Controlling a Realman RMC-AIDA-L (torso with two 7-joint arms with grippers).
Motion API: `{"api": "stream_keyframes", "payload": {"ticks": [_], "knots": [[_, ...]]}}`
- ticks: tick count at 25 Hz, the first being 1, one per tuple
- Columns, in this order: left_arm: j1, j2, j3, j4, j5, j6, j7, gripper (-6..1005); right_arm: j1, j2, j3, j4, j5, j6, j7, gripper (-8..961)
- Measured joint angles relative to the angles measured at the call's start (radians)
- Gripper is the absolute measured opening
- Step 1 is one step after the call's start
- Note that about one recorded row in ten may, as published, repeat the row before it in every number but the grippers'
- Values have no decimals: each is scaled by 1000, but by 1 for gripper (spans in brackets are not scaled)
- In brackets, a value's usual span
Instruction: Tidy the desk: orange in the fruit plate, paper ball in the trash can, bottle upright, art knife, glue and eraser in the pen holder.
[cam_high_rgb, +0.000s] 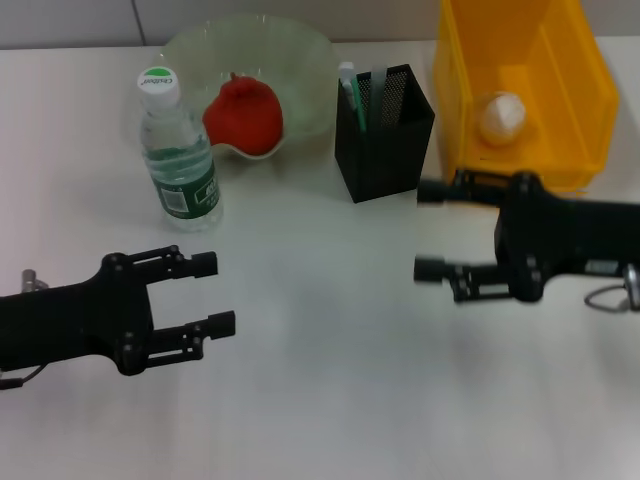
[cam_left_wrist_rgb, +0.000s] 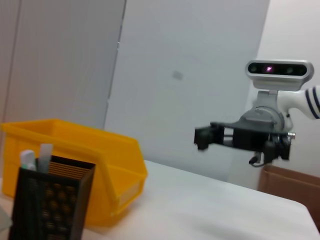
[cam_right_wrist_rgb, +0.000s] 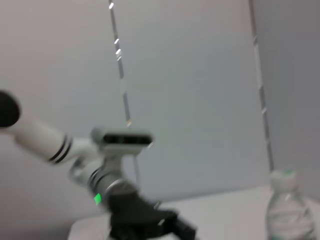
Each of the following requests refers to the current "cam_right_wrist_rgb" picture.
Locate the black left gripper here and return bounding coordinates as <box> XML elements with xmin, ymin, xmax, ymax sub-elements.
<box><xmin>107</xmin><ymin>188</ymin><xmax>198</xmax><ymax>240</ymax></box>

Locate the clear green-label water bottle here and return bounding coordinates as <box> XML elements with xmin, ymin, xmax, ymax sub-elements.
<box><xmin>264</xmin><ymin>169</ymin><xmax>318</xmax><ymax>240</ymax></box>

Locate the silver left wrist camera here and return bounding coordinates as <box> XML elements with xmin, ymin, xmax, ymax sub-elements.
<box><xmin>91</xmin><ymin>127</ymin><xmax>155</xmax><ymax>176</ymax></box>

